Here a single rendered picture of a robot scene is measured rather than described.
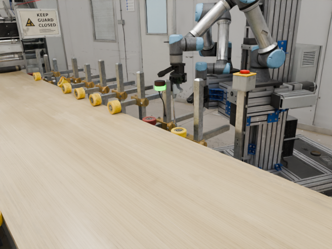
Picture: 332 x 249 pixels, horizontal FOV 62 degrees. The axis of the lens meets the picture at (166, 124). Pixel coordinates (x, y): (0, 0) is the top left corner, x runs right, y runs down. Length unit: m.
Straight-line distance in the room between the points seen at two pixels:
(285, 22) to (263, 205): 1.54
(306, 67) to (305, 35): 1.67
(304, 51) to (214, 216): 1.67
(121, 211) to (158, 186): 0.17
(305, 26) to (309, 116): 1.14
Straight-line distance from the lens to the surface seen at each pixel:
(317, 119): 4.10
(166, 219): 0.85
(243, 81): 1.20
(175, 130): 1.44
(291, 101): 1.96
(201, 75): 1.81
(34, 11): 3.87
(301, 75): 2.33
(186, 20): 4.89
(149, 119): 1.60
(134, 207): 0.90
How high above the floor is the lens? 1.44
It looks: 21 degrees down
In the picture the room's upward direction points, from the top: 2 degrees counter-clockwise
